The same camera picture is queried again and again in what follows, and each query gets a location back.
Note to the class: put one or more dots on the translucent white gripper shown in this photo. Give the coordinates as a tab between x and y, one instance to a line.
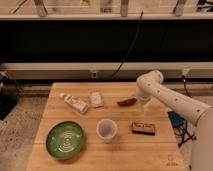
145	106

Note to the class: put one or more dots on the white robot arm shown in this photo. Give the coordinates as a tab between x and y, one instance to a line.
196	112

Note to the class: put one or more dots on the white ceramic cup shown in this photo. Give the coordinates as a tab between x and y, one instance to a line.
106	130

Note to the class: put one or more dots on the green ceramic plate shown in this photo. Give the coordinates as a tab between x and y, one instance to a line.
65	140

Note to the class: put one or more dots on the brown and black box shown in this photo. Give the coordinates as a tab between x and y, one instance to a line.
143	128

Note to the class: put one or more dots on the blue device on floor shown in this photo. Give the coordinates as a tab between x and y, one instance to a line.
175	119

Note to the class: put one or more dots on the small white packet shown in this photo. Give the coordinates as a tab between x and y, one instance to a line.
96	100

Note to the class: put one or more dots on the white tube with label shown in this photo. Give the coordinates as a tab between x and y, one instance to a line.
76	103

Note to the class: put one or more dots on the black equipment at left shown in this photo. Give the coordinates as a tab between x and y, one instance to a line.
7	101

